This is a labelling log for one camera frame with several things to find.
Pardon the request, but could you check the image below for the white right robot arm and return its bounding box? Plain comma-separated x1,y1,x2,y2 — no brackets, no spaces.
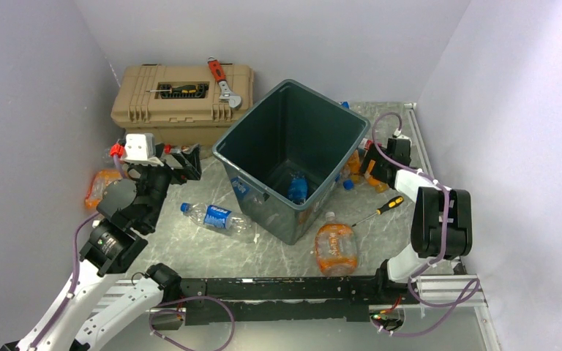
360,137,473,303

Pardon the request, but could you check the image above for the clear bottle red label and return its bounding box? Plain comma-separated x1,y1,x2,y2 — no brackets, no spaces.
102,143,124,165

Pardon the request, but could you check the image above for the black yellow screwdriver on table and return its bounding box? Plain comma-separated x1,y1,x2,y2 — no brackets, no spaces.
351,196,404,227

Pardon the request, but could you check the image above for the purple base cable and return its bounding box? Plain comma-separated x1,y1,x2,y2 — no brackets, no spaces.
147,295,237,351

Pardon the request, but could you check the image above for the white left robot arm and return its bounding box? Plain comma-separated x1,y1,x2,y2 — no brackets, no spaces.
1,143,201,350

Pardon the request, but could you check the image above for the small orange juice bottle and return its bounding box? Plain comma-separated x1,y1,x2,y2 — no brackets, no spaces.
364,172,389,193

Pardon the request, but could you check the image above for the large orange bottle front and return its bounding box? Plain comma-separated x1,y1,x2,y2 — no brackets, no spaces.
314,211,359,276

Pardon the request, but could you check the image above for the crushed orange bottle left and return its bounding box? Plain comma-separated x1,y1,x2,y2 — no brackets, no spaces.
84,168,121,211

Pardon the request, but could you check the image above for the clear bottle light blue label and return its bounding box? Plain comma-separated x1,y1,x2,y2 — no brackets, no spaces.
287,175,308,205

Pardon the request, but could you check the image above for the black yellow screwdriver in toolbox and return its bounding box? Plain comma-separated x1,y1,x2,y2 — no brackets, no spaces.
148,85,198,94

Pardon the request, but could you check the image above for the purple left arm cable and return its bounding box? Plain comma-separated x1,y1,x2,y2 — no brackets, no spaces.
28,154,127,350

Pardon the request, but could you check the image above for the clear Pepsi bottle blue label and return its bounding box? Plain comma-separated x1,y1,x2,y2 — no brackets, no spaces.
180,203,251,235

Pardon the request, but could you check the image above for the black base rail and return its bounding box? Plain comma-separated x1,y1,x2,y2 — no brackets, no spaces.
180,276,405,326

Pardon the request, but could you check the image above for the dark green plastic bin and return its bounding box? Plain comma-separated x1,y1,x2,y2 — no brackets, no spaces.
212,79,371,245

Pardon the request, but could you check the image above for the Pepsi bottle blue cap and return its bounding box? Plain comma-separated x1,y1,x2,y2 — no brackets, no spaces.
335,167,354,190

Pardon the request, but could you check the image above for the red handled adjustable wrench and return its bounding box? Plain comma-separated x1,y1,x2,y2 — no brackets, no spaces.
207,56,242,110

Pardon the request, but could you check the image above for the tan plastic toolbox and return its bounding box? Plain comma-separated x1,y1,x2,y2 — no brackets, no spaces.
110,64,255,146

